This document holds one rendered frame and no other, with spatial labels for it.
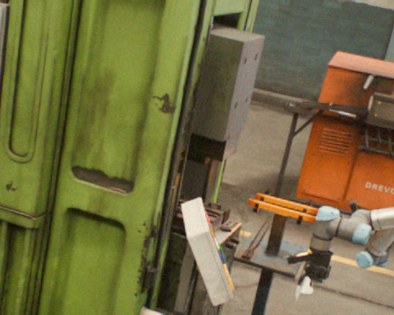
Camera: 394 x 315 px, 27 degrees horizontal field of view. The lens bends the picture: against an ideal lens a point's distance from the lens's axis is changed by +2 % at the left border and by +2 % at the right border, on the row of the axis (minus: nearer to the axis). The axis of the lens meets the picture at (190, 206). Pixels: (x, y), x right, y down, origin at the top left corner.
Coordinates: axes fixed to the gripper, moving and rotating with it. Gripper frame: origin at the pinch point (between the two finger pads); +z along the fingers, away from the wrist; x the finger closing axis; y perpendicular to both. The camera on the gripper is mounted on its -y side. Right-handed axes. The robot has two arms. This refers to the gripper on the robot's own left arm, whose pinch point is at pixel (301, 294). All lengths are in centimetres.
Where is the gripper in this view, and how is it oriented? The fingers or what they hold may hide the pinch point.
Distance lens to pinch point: 312.9
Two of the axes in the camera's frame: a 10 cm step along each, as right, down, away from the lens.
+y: 8.6, 3.2, -4.1
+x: 4.8, -2.1, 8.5
